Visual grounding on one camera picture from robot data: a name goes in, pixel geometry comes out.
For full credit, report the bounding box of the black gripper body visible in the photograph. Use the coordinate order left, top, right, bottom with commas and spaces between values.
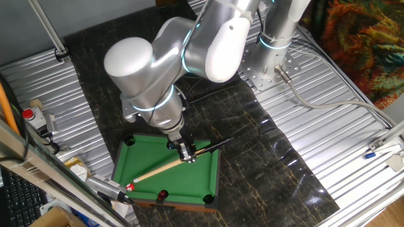
167, 127, 194, 149

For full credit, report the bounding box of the wooden pool cue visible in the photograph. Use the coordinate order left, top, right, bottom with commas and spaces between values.
132, 137, 235, 183

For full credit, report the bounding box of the green mini pool table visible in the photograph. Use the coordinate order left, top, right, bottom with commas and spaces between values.
110, 132, 221, 212

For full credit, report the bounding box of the black marble pattern mat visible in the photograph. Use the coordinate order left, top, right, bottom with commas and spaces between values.
64, 3, 340, 227

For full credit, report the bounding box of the yellow and white crumpled bag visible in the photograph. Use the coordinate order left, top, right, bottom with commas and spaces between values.
64, 156, 90, 183

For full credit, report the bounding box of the blue tissue pack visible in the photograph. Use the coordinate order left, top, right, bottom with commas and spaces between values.
71, 207, 95, 227

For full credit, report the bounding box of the brown cardboard box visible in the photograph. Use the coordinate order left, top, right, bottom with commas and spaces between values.
30, 206, 88, 227

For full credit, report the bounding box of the black pole clamp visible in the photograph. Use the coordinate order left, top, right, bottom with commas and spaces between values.
54, 46, 71, 63

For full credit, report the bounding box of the red button control box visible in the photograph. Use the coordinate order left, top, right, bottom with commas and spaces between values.
21, 106, 47, 131

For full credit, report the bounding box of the black keyboard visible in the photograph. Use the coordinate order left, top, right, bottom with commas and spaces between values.
0, 166, 48, 227

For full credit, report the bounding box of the aluminium pole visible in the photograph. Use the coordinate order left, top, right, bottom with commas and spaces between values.
27, 0, 69, 62

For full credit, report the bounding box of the white pen blue cap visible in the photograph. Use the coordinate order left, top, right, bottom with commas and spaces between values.
365, 144, 402, 160

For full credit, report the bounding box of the colourful patterned cloth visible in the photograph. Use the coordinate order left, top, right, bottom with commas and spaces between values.
299, 0, 404, 110

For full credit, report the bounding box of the white tag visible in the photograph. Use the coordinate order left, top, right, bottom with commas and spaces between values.
385, 153, 404, 173

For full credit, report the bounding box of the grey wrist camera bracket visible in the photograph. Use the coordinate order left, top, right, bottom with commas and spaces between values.
121, 94, 141, 124

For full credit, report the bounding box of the silver depth camera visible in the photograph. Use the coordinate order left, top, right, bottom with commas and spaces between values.
85, 174, 135, 205

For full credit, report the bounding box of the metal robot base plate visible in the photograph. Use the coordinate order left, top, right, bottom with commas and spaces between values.
238, 42, 302, 92

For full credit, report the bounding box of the black cable loop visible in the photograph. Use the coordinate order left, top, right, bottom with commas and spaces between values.
39, 131, 61, 155

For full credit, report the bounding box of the metal frame bar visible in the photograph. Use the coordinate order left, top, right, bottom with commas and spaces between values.
0, 118, 130, 227

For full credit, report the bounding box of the black cable bundle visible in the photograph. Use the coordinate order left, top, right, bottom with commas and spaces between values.
255, 6, 266, 37

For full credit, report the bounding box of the thick grey cable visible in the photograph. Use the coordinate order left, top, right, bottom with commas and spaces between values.
273, 64, 404, 127

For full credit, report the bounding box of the thin grey cable bundle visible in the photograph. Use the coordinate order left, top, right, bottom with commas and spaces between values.
288, 37, 404, 127

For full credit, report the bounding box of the orange cable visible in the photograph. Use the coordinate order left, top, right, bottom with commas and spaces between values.
0, 81, 20, 136

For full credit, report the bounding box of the aluminium rail with bracket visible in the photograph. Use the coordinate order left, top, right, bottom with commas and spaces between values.
367, 119, 404, 151

